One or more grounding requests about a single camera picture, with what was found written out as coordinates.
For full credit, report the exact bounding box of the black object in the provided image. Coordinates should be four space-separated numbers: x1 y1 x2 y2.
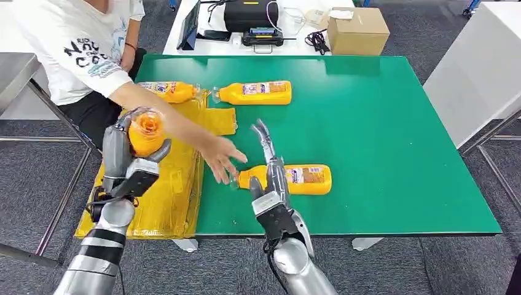
506 254 521 295

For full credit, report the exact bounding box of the dark tablet case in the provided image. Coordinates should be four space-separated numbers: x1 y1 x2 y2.
176 1 202 51

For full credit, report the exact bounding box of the black equipment case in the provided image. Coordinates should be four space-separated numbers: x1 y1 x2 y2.
224 0 280 33

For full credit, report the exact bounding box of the person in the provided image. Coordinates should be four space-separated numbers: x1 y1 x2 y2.
0 0 249 186

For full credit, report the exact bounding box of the person's right hand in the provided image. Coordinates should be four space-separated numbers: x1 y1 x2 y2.
199 136 248 186

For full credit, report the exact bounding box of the yellow plastic sheet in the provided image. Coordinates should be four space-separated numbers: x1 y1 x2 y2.
74 87 238 240

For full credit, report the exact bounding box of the person's left hand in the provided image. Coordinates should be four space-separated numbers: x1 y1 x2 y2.
120 45 137 73

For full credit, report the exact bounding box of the green table mat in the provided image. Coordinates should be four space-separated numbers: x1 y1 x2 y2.
134 55 502 238

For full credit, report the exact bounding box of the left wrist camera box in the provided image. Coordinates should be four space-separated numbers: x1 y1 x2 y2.
111 157 160 199

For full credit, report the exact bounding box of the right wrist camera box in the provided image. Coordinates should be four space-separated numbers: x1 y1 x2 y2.
251 191 300 241

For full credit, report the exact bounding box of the brown cardboard box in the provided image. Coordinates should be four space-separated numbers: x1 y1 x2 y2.
326 7 390 56

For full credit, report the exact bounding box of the white table foot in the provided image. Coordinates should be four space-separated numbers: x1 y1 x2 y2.
351 238 385 252
171 238 200 253

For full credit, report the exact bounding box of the orange drink bottle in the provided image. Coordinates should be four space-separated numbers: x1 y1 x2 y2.
128 109 166 159
137 81 201 104
211 81 293 106
230 163 332 196

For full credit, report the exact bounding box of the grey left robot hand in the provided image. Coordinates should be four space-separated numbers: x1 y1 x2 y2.
101 108 172 192

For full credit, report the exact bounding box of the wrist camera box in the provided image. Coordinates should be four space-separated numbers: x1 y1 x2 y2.
111 157 160 199
251 191 300 241

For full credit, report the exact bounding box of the grey steel table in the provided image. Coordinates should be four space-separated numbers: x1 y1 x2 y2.
0 53 103 270

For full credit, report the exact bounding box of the thin black cable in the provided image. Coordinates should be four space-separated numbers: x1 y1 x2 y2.
206 0 233 23

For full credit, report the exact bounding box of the white table with steel legs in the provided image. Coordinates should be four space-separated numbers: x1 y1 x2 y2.
422 2 521 214

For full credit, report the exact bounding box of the clear plastic bag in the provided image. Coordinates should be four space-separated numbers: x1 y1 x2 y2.
305 8 331 30

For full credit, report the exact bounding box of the white cable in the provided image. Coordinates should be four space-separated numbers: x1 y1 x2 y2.
266 1 306 37

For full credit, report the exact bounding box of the black handheld radio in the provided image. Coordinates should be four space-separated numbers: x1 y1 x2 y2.
241 27 297 54

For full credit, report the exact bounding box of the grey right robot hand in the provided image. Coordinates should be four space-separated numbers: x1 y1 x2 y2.
249 119 292 208

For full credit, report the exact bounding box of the black phone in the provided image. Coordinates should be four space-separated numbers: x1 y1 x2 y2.
196 30 233 42

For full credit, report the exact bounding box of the black cable bundle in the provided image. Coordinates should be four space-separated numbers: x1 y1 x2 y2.
304 28 331 56

